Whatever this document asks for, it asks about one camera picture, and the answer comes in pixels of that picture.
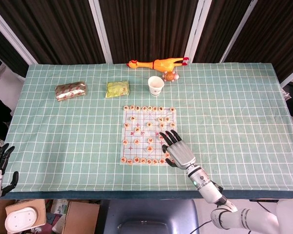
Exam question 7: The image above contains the dark brown curtain panel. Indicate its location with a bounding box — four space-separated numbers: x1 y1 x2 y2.
99 0 200 64
226 0 293 83
0 0 106 65
193 0 256 63
0 20 27 78

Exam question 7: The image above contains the green snack packet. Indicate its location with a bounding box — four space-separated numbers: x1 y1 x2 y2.
105 80 130 99

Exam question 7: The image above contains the black cable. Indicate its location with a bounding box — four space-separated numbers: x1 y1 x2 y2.
194 218 213 232

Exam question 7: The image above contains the dark teal undercloth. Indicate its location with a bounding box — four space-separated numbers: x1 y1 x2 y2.
7 189 293 201

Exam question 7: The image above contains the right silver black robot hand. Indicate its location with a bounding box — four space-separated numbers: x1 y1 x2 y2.
159 129 196 170

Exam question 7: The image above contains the yellow rubber chicken toy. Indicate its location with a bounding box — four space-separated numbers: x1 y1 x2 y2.
126 57 190 72

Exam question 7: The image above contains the white oval plastic container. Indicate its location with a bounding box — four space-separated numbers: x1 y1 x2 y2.
4 206 40 234

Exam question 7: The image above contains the blue grey chair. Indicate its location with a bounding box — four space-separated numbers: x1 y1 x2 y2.
101 199 200 234

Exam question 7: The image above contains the white frame post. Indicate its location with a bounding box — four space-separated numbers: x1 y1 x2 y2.
219 0 259 63
280 69 293 88
185 0 212 64
88 0 113 64
0 4 38 65

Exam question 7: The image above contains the translucent xiangqi board sheet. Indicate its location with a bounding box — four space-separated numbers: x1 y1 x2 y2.
119 107 178 167

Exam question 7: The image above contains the brown cardboard sheet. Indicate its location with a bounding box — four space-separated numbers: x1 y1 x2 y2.
63 200 101 234

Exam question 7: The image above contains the printed paper carton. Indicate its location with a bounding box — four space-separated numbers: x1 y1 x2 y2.
45 199 69 221

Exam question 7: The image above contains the pink turtle toy brown shell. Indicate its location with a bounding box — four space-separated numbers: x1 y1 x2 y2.
162 70 180 83

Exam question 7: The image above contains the white paper cup blue logo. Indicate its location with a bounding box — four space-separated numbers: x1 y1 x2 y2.
147 76 165 97

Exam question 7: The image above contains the green white grid tablecloth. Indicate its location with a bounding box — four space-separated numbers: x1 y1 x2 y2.
1 62 293 195

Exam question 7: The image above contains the gold foil red print packet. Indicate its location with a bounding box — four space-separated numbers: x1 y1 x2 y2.
55 80 88 101

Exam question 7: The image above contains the brown cardboard box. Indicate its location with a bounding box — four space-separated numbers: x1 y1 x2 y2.
0 199 47 234

